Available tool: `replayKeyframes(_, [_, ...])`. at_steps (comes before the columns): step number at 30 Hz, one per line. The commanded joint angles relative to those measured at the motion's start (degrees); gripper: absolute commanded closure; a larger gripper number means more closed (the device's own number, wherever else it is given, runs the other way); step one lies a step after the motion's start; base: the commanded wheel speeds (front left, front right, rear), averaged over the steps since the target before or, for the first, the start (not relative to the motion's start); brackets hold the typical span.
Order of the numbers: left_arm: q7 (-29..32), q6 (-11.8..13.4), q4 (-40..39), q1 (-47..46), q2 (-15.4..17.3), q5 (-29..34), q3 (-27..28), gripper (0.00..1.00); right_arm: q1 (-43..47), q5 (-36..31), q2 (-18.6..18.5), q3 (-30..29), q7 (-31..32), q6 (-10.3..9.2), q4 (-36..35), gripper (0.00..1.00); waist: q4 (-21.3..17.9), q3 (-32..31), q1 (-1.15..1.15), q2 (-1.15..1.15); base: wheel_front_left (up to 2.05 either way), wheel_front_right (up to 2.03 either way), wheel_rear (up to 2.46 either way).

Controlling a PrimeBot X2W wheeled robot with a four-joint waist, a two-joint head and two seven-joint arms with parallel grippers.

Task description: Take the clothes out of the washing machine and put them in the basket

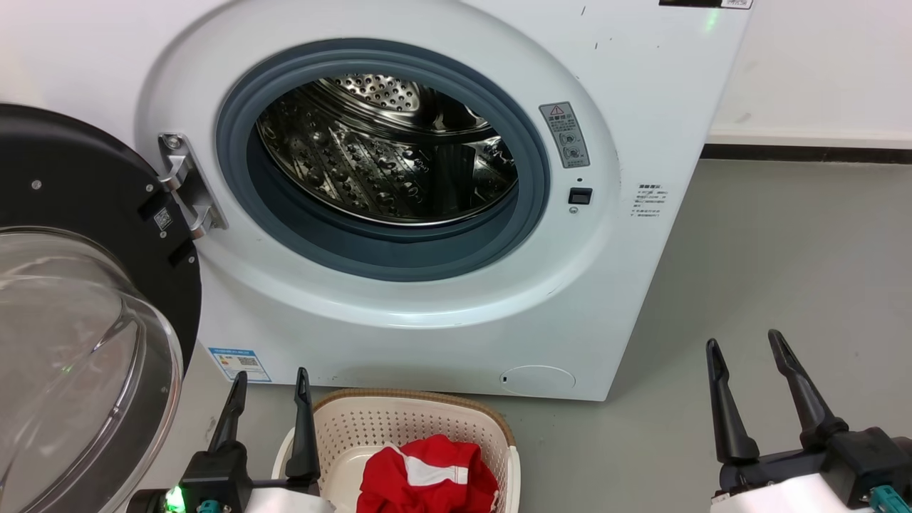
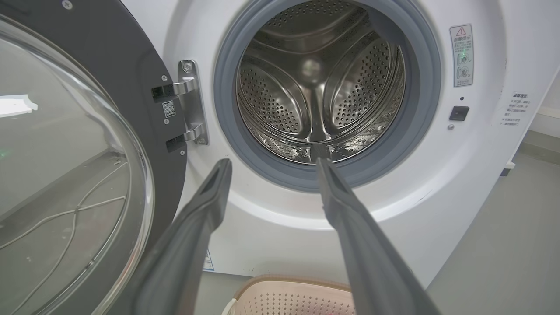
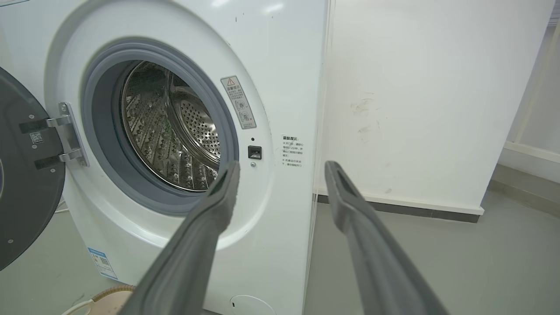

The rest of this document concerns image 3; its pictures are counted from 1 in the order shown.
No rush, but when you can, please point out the grey warning sticker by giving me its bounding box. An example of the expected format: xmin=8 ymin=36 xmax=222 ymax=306
xmin=220 ymin=76 xmax=257 ymax=130

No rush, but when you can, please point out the white front-load washing machine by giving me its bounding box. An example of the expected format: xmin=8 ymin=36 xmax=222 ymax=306
xmin=0 ymin=0 xmax=335 ymax=315

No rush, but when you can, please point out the cream plastic laundry basket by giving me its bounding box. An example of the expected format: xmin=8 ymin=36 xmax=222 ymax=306
xmin=61 ymin=284 xmax=137 ymax=315

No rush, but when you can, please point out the silver metal door hinge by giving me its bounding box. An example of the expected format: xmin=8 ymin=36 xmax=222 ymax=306
xmin=20 ymin=102 xmax=90 ymax=170

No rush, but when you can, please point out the small text notice sticker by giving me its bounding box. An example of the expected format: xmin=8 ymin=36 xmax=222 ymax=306
xmin=280 ymin=134 xmax=305 ymax=169

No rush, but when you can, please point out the round white filter cover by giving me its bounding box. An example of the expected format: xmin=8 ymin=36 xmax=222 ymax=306
xmin=230 ymin=294 xmax=277 ymax=315

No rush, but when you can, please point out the blue energy label sticker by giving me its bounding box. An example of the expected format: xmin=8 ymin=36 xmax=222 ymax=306
xmin=87 ymin=247 xmax=119 ymax=280

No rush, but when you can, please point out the grey rubber door gasket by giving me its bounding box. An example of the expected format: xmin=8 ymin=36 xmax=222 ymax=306
xmin=81 ymin=38 xmax=240 ymax=215

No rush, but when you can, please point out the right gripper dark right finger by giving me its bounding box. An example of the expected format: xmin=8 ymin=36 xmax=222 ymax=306
xmin=325 ymin=161 xmax=451 ymax=315

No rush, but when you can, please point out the black washer door with glass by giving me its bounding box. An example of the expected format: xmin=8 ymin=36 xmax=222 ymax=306
xmin=0 ymin=66 xmax=66 ymax=272

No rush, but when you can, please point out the stainless steel washing machine drum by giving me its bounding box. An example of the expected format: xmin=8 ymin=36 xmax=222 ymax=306
xmin=120 ymin=60 xmax=221 ymax=192

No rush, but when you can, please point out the white and black baseboard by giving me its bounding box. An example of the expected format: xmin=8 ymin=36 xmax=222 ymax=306
xmin=316 ymin=189 xmax=485 ymax=224

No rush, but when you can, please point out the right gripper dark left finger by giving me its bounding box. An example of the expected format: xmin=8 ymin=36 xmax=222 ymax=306
xmin=118 ymin=161 xmax=241 ymax=315

